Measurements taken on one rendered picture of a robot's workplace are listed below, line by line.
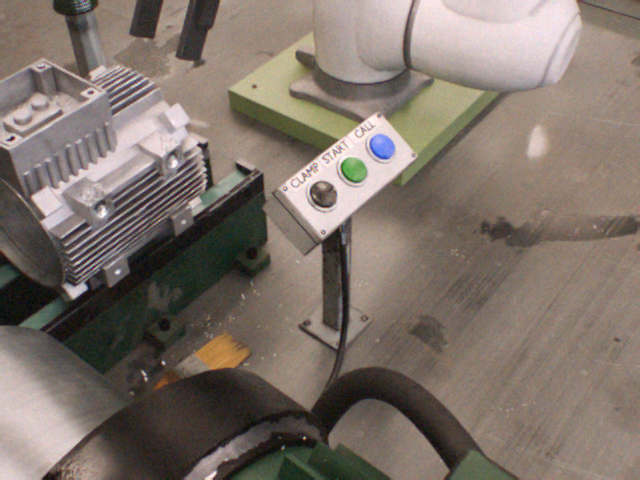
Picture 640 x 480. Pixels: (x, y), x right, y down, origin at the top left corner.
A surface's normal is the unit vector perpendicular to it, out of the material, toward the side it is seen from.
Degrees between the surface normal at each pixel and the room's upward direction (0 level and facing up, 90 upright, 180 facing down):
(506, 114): 0
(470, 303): 0
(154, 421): 13
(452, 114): 0
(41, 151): 90
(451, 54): 85
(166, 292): 90
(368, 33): 89
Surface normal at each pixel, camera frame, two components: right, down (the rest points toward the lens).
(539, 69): -0.01, 0.68
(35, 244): 0.32, -0.48
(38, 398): 0.25, -0.87
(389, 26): -0.40, 0.53
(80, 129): 0.79, 0.43
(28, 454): 0.10, -0.79
